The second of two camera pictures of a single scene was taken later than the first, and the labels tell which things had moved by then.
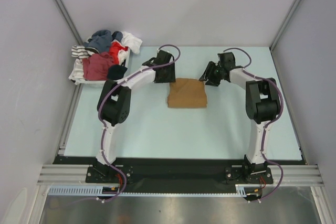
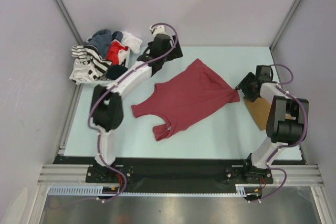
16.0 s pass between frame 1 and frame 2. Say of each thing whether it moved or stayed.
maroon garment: moved
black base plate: stayed
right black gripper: moved
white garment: stayed
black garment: stayed
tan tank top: moved
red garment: stayed
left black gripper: moved
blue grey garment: stayed
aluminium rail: stayed
